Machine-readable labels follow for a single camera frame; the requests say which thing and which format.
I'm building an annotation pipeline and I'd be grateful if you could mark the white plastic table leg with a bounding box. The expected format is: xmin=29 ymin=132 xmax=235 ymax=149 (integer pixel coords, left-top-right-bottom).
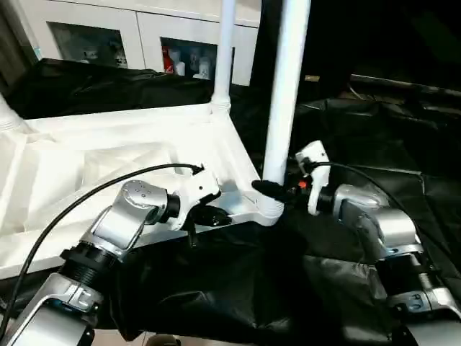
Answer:
xmin=211 ymin=0 xmax=237 ymax=112
xmin=257 ymin=0 xmax=313 ymax=217
xmin=0 ymin=93 xmax=28 ymax=133

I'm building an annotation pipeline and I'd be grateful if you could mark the white plastic table top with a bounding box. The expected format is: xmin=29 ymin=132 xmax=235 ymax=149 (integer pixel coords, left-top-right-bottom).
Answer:
xmin=0 ymin=102 xmax=285 ymax=278

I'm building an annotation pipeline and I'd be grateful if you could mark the small white blue box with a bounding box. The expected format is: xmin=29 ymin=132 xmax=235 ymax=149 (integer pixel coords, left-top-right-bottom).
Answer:
xmin=196 ymin=57 xmax=213 ymax=79

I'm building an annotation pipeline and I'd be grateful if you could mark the dark metal rod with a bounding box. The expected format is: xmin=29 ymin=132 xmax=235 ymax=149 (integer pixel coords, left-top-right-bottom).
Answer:
xmin=351 ymin=74 xmax=461 ymax=95

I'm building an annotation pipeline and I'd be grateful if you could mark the white glass door cabinet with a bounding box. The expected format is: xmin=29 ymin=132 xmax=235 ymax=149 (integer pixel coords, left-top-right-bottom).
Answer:
xmin=21 ymin=0 xmax=262 ymax=87

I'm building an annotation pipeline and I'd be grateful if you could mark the grey curtain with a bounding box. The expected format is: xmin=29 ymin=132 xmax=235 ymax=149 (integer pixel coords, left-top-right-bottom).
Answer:
xmin=0 ymin=0 xmax=35 ymax=87

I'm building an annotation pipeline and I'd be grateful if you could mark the black left camera cable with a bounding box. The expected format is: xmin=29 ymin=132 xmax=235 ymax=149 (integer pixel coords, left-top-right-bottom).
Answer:
xmin=6 ymin=164 xmax=205 ymax=318

